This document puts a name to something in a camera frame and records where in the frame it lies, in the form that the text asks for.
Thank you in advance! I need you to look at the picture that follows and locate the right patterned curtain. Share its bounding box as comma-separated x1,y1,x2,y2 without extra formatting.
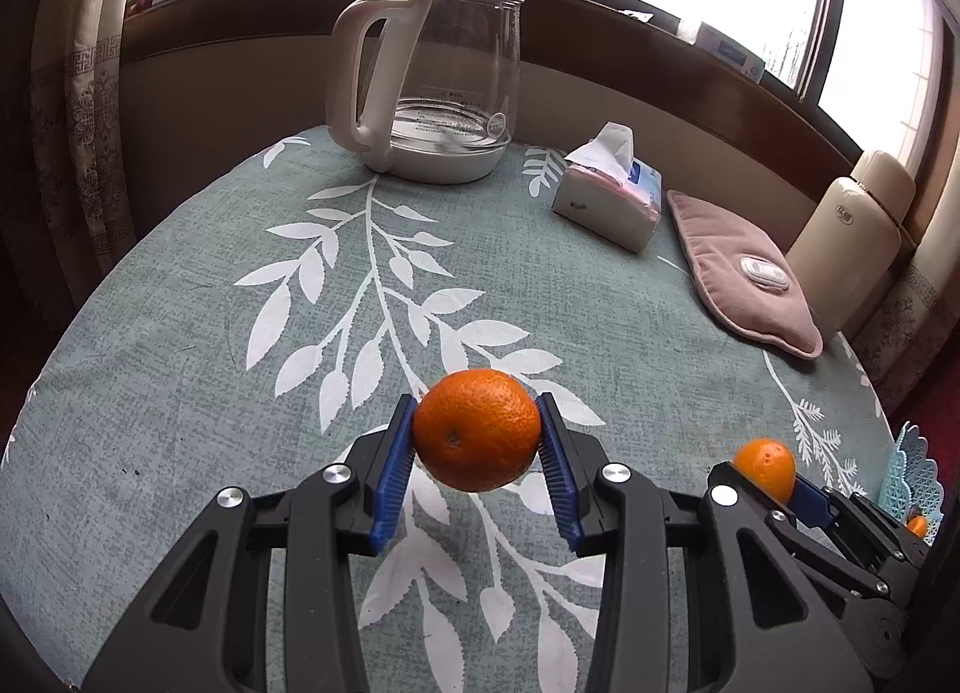
849,212,960,417

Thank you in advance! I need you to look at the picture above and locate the pink heating pad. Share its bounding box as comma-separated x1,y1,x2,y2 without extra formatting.
667,189,823,360

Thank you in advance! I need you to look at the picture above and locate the cream thermos flask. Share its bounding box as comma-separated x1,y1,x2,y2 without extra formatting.
786,150,916,340

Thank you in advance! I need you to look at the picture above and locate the glass kettle white handle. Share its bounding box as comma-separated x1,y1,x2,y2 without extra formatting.
325,0,525,184

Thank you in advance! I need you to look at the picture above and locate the tissue pack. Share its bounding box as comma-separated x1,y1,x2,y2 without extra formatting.
551,122,662,254

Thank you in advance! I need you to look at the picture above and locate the blue white box on sill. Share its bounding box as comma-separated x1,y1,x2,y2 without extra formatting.
693,23,765,83

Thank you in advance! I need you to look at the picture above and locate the patterned curtain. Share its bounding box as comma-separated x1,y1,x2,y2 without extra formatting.
849,212,960,417
29,0,135,301

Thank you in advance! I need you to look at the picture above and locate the rough mandarin with stem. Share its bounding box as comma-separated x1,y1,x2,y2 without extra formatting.
907,514,929,539

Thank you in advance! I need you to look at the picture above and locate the grey-green leaf tablecloth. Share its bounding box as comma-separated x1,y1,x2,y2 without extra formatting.
2,129,892,691

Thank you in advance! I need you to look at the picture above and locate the light blue plastic basket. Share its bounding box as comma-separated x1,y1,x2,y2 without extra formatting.
877,423,944,545

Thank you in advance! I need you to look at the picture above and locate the smooth orange kumquat large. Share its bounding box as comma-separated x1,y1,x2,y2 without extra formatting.
732,438,796,505

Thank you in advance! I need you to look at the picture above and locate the left patterned curtain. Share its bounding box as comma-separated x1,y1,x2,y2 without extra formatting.
29,0,135,301

